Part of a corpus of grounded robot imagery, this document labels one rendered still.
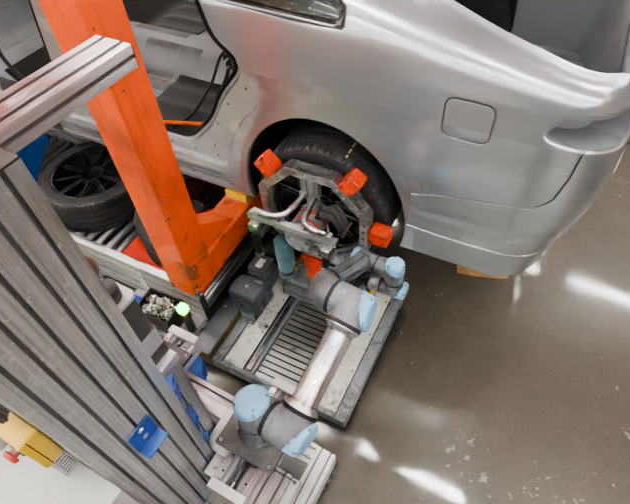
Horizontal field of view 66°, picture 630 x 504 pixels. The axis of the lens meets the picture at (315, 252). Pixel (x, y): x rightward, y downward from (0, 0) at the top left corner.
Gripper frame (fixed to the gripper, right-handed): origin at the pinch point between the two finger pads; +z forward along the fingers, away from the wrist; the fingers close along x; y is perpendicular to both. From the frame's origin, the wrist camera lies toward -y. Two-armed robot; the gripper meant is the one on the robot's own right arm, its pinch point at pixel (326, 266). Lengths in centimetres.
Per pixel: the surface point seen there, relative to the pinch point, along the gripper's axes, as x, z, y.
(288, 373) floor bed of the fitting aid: 20, 15, -77
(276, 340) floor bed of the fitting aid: 5, 31, -77
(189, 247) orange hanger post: 16, 60, 0
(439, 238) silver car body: -29.8, -39.0, 5.2
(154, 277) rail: 13, 100, -47
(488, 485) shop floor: 27, -93, -83
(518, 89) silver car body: -31, -52, 78
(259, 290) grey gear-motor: -1, 41, -43
